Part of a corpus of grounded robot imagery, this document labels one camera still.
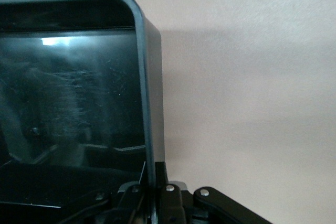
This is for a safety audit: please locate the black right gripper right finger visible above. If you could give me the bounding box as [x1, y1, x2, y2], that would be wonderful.
[154, 161, 188, 224]

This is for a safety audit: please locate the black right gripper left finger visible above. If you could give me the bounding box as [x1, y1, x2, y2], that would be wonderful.
[110, 180, 148, 224]

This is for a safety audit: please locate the black plastic box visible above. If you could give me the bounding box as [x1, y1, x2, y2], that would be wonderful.
[0, 0, 169, 224]

